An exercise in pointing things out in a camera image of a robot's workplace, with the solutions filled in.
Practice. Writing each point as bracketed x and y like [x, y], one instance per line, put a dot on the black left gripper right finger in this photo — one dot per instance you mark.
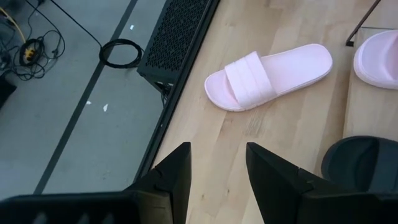
[276, 186]

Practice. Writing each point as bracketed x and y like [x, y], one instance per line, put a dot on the black slide sandal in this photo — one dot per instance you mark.
[357, 161]

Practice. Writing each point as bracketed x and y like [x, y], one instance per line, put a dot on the black perforated computer box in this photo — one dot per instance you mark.
[177, 40]

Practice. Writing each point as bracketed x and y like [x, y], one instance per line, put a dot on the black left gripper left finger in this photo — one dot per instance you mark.
[177, 180]

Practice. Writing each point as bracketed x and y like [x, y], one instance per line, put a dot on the pink slide sandal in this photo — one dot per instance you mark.
[379, 59]
[280, 71]

